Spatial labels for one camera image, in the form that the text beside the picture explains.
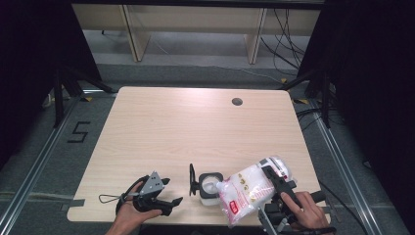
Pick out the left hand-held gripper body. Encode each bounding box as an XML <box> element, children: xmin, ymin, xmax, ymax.
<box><xmin>131</xmin><ymin>170</ymin><xmax>174</xmax><ymax>217</ymax></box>

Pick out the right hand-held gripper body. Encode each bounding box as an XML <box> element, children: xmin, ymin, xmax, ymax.
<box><xmin>257</xmin><ymin>187</ymin><xmax>328</xmax><ymax>235</ymax></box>

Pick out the black hinged jar lid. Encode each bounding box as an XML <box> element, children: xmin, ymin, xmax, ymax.
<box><xmin>189</xmin><ymin>163</ymin><xmax>201</xmax><ymax>197</ymax></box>

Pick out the clear bag of white granules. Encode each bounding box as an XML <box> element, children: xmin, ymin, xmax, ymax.
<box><xmin>216</xmin><ymin>156</ymin><xmax>295</xmax><ymax>228</ymax></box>

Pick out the square glass jar black rim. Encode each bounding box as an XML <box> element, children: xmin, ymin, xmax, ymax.
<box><xmin>198</xmin><ymin>171</ymin><xmax>225</xmax><ymax>208</ymax></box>

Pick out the person's left hand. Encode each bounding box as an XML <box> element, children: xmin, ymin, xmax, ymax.
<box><xmin>111</xmin><ymin>180</ymin><xmax>163</xmax><ymax>228</ymax></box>

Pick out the person's right hand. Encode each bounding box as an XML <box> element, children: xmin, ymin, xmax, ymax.
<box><xmin>279</xmin><ymin>190</ymin><xmax>331</xmax><ymax>231</ymax></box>

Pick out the grey tape strip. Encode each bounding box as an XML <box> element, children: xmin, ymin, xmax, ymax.
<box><xmin>61</xmin><ymin>198</ymin><xmax>86</xmax><ymax>212</ymax></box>

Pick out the black metal stand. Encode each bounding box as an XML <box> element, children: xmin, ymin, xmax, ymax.
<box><xmin>278</xmin><ymin>69</ymin><xmax>336</xmax><ymax>129</ymax></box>
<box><xmin>52</xmin><ymin>66</ymin><xmax>116</xmax><ymax>129</ymax></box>

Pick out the black curtain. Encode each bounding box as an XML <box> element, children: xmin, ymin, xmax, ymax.
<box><xmin>298</xmin><ymin>0</ymin><xmax>415</xmax><ymax>235</ymax></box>
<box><xmin>0</xmin><ymin>0</ymin><xmax>103</xmax><ymax>169</ymax></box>

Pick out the black strap on gripper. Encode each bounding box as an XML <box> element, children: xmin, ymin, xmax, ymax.
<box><xmin>115</xmin><ymin>174</ymin><xmax>151</xmax><ymax>214</ymax></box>

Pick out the thin wire strap loop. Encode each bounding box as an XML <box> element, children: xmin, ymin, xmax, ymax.
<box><xmin>98</xmin><ymin>193</ymin><xmax>126</xmax><ymax>205</ymax></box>

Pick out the aluminium floor rail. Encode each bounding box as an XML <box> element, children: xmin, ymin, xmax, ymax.
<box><xmin>307</xmin><ymin>99</ymin><xmax>385</xmax><ymax>235</ymax></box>
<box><xmin>0</xmin><ymin>96</ymin><xmax>81</xmax><ymax>235</ymax></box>

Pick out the black floor cable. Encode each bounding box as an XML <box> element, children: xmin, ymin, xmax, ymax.
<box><xmin>321</xmin><ymin>180</ymin><xmax>371</xmax><ymax>235</ymax></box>

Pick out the bundle of black cables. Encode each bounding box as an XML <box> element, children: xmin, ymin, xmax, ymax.
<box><xmin>259</xmin><ymin>9</ymin><xmax>311</xmax><ymax>76</ymax></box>

